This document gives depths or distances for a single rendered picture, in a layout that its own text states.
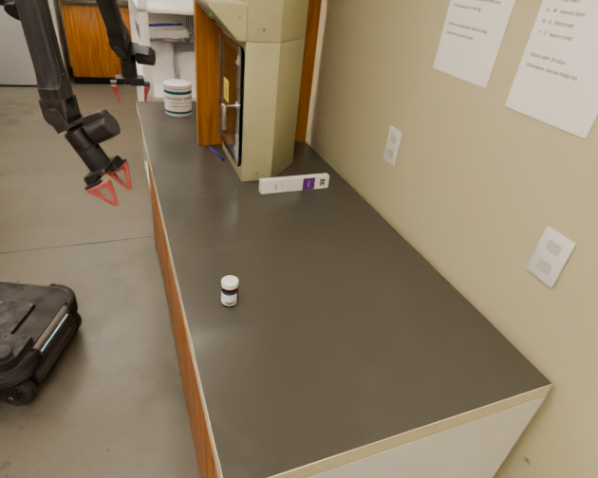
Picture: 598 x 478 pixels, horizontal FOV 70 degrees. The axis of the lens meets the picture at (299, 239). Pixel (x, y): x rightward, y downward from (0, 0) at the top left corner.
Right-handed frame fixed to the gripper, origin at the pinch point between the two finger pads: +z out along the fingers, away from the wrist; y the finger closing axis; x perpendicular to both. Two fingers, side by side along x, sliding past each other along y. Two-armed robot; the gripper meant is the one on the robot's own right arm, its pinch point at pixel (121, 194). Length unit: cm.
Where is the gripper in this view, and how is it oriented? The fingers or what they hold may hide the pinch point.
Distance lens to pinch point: 126.3
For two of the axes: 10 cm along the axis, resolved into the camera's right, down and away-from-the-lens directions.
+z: 4.0, 7.8, 4.9
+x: -9.2, 3.2, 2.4
